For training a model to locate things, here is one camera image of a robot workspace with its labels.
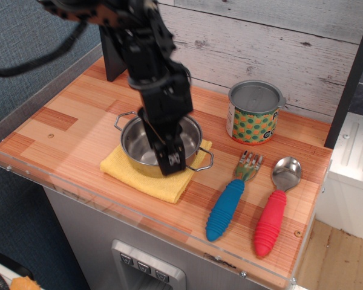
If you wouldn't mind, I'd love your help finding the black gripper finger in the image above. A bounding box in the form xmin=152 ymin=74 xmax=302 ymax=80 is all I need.
xmin=153 ymin=140 xmax=186 ymax=176
xmin=138 ymin=108 xmax=165 ymax=151

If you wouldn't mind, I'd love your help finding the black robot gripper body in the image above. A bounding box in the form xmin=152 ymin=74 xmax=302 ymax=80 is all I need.
xmin=127 ymin=68 xmax=195 ymax=146

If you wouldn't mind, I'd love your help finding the small stainless steel pot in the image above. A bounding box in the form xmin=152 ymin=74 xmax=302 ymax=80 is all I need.
xmin=114 ymin=111 xmax=214 ymax=178

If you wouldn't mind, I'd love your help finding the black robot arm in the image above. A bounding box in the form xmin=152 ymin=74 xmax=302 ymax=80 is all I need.
xmin=41 ymin=1 xmax=193 ymax=176

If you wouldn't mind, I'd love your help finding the yellow folded towel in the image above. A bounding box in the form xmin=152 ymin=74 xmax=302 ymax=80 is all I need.
xmin=100 ymin=145 xmax=195 ymax=204

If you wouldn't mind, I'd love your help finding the clear acrylic table guard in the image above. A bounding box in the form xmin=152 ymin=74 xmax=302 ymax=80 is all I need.
xmin=0 ymin=47 xmax=332 ymax=289

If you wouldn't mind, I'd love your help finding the toy food can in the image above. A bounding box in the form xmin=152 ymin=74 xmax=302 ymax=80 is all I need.
xmin=226 ymin=80 xmax=286 ymax=145

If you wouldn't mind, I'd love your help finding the grey toy fridge cabinet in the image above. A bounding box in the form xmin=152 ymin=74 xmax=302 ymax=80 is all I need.
xmin=45 ymin=188 xmax=263 ymax=289

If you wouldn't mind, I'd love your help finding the silver dispenser button panel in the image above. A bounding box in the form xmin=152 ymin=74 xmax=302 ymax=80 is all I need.
xmin=111 ymin=239 xmax=187 ymax=289

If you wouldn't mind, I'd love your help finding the white toy sink unit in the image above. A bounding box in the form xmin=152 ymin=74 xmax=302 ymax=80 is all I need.
xmin=315 ymin=113 xmax=363 ymax=239

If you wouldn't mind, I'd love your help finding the orange plush object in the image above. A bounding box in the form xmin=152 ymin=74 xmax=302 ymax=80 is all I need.
xmin=10 ymin=276 xmax=41 ymax=290

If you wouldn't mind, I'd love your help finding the black left upright post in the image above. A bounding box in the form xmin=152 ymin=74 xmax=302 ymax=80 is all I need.
xmin=99 ymin=26 xmax=127 ymax=82

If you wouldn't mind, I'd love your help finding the black upright post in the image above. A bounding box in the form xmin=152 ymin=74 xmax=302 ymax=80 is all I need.
xmin=324 ymin=35 xmax=363 ymax=149
xmin=99 ymin=26 xmax=127 ymax=82

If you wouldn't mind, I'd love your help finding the blue handled fork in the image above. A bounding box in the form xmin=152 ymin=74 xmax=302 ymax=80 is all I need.
xmin=205 ymin=151 xmax=264 ymax=242

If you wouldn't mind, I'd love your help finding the red handled spoon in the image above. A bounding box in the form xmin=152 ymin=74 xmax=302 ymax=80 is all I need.
xmin=253 ymin=156 xmax=301 ymax=257

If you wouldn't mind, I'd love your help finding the black right upright post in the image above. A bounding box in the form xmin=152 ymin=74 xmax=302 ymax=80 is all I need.
xmin=324 ymin=35 xmax=363 ymax=149

